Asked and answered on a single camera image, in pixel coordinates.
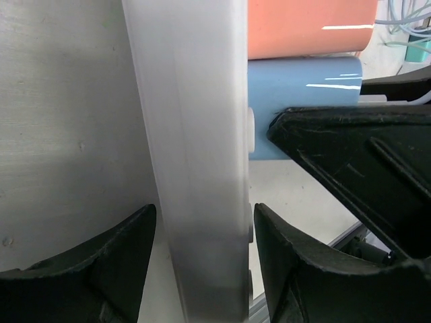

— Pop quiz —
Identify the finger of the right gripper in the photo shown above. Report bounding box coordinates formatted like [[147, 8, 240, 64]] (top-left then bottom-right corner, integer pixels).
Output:
[[267, 106, 430, 259], [360, 65, 431, 101]]

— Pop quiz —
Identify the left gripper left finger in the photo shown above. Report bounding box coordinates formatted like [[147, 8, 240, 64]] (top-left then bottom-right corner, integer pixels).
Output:
[[1, 205, 156, 322]]

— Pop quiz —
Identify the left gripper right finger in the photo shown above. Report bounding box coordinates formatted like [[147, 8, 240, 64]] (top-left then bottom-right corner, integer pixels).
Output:
[[254, 203, 430, 322]]

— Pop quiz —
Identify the white power strip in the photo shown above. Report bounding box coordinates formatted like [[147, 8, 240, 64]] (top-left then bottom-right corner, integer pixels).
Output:
[[123, 1, 254, 322]]

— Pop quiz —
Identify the green charger plug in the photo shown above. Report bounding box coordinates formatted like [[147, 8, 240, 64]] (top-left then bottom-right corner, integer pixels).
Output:
[[405, 36, 430, 63]]

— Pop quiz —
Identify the blue charger plug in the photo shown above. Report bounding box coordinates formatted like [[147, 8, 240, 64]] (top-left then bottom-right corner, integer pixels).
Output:
[[248, 56, 363, 160]]

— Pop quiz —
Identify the orange charger plug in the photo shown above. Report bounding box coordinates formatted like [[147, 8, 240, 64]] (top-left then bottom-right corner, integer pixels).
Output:
[[248, 0, 378, 60]]

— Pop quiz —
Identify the green charging cable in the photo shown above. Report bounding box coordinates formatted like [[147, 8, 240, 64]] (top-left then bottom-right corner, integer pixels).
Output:
[[383, 0, 431, 75]]

